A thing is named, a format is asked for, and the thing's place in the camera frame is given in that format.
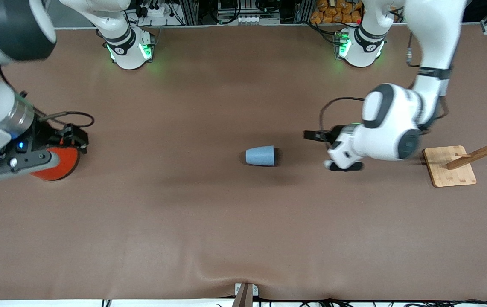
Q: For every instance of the orange snack packets pile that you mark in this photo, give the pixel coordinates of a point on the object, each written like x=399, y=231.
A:
x=337, y=10

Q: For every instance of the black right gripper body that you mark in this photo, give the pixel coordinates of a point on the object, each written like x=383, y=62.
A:
x=48, y=134

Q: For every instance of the aluminium frame post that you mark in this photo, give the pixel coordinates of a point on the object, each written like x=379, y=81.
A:
x=188, y=12

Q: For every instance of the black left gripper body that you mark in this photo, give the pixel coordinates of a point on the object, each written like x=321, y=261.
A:
x=332, y=134

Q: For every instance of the wooden cup rack with base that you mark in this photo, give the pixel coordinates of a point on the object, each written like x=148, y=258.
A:
x=448, y=168

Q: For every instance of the light blue plastic cup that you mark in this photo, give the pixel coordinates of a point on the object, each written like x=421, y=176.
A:
x=261, y=156

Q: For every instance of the orange can with silver lid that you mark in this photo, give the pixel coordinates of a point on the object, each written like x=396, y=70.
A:
x=65, y=164

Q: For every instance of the long white power strip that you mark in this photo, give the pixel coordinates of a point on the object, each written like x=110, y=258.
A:
x=257, y=19

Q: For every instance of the white power strip with plugs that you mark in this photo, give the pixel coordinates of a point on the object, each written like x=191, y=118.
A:
x=153, y=10

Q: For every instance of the metal clamp bracket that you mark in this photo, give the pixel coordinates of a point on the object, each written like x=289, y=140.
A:
x=255, y=290

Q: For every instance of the brown camera post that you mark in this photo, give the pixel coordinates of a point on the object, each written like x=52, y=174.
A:
x=243, y=298

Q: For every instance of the brown table mat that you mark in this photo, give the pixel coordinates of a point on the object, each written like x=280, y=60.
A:
x=243, y=213

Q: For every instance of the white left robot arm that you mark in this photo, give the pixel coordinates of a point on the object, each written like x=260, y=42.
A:
x=388, y=128

